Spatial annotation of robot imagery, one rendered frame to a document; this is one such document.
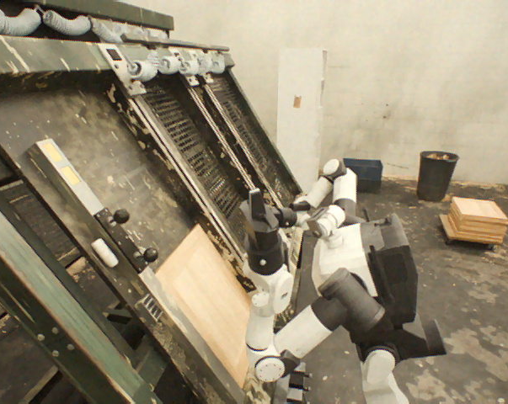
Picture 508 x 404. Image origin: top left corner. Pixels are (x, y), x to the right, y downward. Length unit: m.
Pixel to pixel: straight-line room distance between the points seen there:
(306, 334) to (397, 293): 0.32
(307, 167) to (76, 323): 4.52
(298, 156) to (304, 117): 0.57
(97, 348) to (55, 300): 0.14
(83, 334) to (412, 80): 5.94
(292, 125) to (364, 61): 1.86
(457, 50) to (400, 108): 1.09
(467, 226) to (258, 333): 3.52
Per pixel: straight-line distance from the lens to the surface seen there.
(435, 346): 1.31
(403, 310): 1.15
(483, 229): 4.27
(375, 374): 1.34
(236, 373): 1.25
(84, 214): 0.98
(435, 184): 5.46
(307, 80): 4.90
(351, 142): 6.37
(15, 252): 0.82
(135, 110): 1.30
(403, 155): 6.44
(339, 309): 0.92
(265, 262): 0.75
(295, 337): 0.96
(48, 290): 0.82
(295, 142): 5.03
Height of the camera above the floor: 1.88
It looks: 23 degrees down
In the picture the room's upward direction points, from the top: straight up
